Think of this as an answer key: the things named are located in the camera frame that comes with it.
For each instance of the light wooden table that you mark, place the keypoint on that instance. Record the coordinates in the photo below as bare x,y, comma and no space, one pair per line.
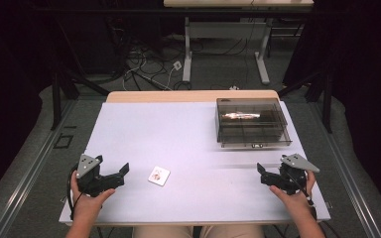
178,96

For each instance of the white power plug block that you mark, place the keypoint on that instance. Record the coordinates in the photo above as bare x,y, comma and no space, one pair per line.
177,65

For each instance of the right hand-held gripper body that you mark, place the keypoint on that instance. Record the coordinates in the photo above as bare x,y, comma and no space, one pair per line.
298,162

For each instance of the person's left hand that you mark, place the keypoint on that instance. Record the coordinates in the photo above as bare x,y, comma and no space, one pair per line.
87,205

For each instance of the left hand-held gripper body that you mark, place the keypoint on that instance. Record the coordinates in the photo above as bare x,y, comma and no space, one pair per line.
86,165

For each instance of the white table cover sheet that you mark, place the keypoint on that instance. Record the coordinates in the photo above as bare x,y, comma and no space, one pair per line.
185,139

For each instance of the person's right leg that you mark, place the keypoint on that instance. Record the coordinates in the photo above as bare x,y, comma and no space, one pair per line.
233,231

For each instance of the aluminium floor rail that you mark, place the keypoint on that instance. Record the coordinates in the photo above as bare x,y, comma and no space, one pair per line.
29,175
354,178

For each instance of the white-legged desk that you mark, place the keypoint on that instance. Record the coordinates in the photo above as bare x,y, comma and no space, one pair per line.
225,31

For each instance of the clear smoky plastic drawer box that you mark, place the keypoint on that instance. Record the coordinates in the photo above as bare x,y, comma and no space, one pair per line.
251,127

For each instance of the person's left leg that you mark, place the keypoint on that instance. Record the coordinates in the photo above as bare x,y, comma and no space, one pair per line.
163,232

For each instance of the person's leg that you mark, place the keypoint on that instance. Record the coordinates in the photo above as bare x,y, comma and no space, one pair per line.
233,231
163,232

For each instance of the small white square packet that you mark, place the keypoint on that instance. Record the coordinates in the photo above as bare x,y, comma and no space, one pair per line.
159,176

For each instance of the dark curtain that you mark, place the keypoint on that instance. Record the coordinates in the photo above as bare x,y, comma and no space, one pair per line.
10,82
360,82

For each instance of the person's right hand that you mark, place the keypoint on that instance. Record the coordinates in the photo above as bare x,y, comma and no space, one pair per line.
299,201

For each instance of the black metal stand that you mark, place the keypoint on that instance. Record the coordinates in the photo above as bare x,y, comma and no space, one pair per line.
61,95
325,99

